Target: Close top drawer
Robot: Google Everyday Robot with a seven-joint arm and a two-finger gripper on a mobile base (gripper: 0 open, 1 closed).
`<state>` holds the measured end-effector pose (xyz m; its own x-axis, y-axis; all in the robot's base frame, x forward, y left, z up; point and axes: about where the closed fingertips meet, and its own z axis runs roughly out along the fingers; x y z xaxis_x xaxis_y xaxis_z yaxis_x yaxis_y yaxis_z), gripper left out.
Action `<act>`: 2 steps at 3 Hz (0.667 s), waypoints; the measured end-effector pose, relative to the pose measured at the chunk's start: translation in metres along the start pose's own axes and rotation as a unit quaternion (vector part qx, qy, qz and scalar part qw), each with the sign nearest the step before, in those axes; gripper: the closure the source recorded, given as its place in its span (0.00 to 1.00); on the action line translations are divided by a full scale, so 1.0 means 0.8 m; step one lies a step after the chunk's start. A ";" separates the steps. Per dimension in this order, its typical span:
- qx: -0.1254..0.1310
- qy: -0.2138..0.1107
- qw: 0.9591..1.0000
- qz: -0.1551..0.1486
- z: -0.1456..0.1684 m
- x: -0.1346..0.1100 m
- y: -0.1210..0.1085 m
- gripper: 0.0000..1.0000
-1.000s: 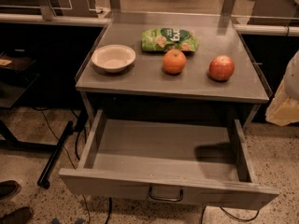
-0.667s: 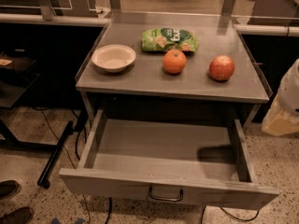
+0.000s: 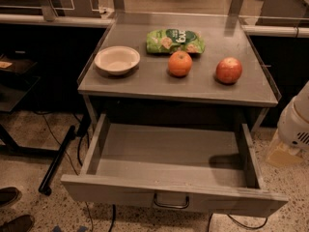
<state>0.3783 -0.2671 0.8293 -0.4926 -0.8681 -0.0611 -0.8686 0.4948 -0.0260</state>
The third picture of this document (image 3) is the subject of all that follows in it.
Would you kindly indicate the padded gripper body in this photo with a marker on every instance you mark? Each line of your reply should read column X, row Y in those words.
column 292, row 129

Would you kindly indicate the grey top drawer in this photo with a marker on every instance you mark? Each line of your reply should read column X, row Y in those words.
column 216, row 169

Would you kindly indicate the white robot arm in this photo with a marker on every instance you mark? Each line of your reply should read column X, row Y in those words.
column 291, row 138

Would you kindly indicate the red apple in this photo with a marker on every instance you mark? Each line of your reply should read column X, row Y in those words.
column 228, row 70

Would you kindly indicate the orange fruit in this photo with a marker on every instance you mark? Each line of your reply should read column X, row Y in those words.
column 179, row 64

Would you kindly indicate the grey cabinet table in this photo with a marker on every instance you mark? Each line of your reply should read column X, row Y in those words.
column 223, row 37

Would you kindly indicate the green snack bag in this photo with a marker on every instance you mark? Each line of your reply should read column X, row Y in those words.
column 172, row 40

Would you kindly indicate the white bowl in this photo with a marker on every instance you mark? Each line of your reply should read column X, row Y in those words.
column 117, row 60

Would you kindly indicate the black floor stand bar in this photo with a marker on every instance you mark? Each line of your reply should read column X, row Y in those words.
column 44, row 187

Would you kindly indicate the brown shoe lower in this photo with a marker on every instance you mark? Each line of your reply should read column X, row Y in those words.
column 20, row 224

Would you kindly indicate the brown shoe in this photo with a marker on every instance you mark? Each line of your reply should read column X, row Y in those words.
column 9, row 195
column 20, row 224

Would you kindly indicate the brown shoe upper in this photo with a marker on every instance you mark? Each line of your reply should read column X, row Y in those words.
column 9, row 195

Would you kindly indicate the dark side table left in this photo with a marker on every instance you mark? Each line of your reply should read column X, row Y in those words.
column 15, row 84

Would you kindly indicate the black metal drawer handle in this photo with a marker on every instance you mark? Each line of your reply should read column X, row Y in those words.
column 171, row 201

